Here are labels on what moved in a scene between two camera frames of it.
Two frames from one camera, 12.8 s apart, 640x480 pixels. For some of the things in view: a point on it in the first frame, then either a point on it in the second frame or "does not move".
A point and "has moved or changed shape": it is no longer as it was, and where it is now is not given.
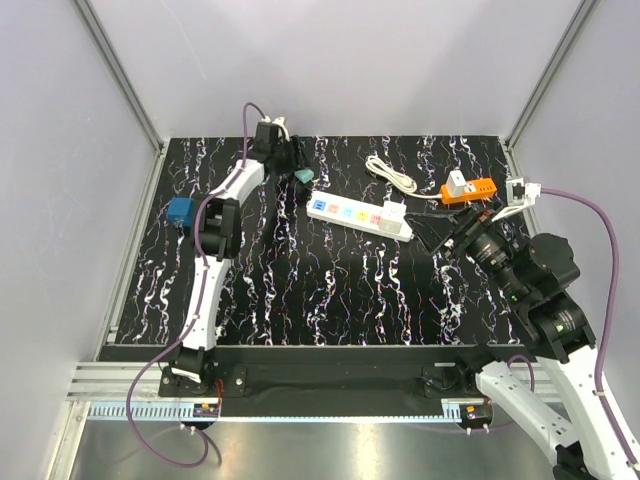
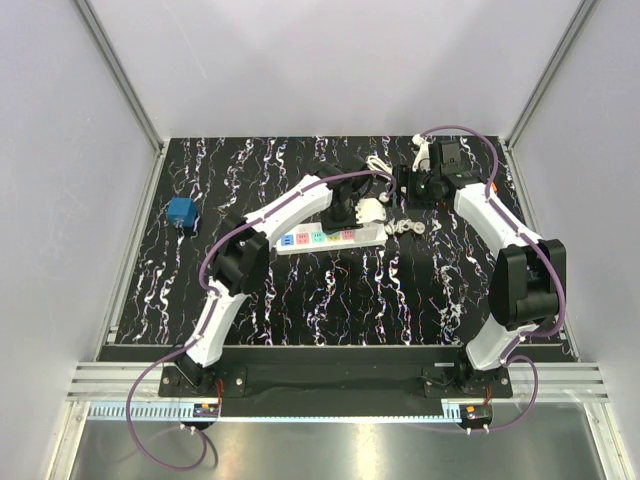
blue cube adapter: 181,208 does not move
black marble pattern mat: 303,282 does not move
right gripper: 461,226 → 405,175
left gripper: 296,156 → 330,227
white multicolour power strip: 353,212 has moved or changed shape
